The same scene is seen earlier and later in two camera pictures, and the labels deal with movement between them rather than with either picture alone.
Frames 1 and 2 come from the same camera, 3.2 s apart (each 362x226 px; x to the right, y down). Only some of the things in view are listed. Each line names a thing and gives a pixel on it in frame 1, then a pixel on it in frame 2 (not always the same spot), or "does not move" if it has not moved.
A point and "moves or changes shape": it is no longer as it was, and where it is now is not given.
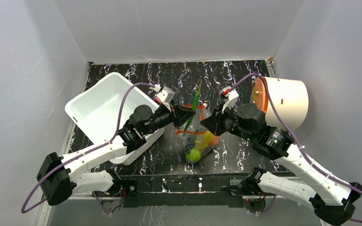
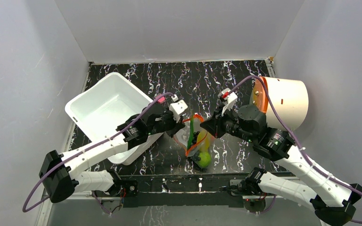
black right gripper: (218, 119) does not move
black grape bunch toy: (190, 143) → (195, 137)
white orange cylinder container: (291, 97) does not move
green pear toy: (194, 156) → (205, 159)
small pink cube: (158, 100) does not move
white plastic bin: (96, 108) does not move
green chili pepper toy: (193, 110) → (191, 133)
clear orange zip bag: (198, 141) moves or changes shape
